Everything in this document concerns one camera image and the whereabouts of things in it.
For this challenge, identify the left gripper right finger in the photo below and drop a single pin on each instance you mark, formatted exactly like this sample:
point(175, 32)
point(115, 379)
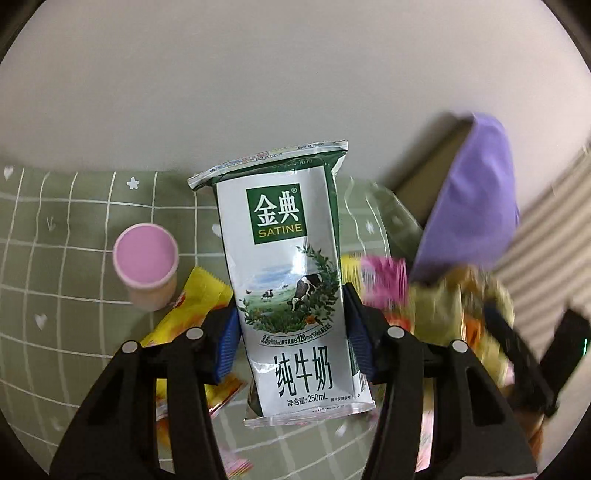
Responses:
point(443, 417)

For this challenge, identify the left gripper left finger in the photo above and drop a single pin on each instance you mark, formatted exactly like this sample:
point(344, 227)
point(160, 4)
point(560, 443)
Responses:
point(113, 433)

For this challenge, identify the yellow snack wrapper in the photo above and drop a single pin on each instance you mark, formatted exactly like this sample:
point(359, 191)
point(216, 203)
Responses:
point(205, 317)

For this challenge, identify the white green milk carton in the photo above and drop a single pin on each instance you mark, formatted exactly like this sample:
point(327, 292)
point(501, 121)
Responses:
point(278, 212)

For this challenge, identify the red orange snack wrapper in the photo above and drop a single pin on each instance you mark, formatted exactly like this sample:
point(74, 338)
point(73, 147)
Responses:
point(234, 466)

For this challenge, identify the yellow-green trash bag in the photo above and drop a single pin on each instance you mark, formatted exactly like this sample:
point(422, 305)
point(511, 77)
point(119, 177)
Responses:
point(453, 308)

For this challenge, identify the striped beige curtain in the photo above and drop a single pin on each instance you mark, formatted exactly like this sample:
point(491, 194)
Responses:
point(547, 268)

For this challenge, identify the green checkered tablecloth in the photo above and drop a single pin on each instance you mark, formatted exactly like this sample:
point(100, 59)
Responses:
point(64, 311)

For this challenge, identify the purple cloth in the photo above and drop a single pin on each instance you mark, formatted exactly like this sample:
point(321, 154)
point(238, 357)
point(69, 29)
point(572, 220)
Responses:
point(476, 214)

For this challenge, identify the pink cylindrical jar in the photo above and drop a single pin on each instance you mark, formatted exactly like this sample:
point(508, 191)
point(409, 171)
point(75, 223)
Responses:
point(145, 258)

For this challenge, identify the beige headboard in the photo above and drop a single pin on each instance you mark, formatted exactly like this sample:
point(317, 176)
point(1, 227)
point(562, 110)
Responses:
point(428, 165)

